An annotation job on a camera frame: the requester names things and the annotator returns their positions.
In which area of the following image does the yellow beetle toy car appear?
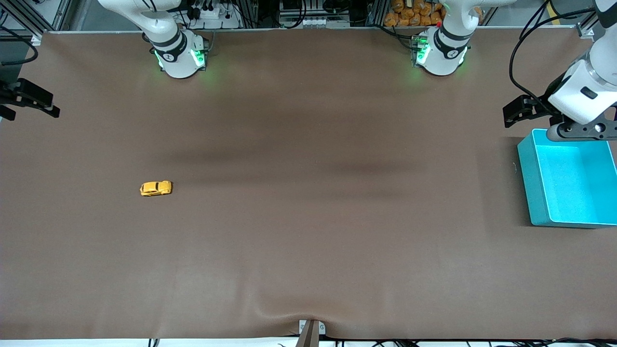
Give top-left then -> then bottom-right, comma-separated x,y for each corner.
140,181 -> 173,197

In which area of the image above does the teal plastic bin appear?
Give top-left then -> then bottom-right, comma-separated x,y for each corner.
517,128 -> 617,228

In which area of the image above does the orange toy pile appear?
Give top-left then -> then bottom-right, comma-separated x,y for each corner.
384,0 -> 446,27

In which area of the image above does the white power strip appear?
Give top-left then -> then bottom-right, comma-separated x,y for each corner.
186,4 -> 241,29

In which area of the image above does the brown table mat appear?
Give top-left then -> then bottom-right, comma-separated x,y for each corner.
0,27 -> 617,340

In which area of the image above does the metal table clamp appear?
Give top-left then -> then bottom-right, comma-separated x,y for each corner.
298,319 -> 326,347

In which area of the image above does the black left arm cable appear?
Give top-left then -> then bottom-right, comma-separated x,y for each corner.
509,0 -> 598,107

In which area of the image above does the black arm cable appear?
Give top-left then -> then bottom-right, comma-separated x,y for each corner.
509,0 -> 598,107
0,25 -> 39,67

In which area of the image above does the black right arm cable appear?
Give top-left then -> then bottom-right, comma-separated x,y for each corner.
0,25 -> 39,67

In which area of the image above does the aluminium extrusion frame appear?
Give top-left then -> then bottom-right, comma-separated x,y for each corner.
0,0 -> 617,39

